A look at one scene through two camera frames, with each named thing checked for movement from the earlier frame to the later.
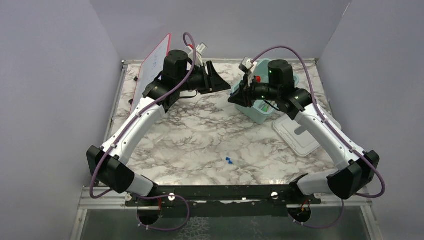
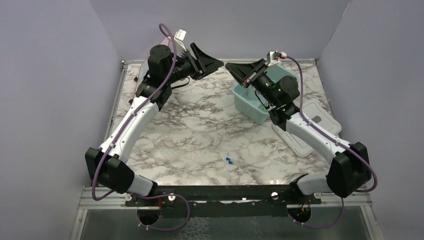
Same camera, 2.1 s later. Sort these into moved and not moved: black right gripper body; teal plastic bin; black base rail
Moved: black right gripper body
Not moved: teal plastic bin; black base rail
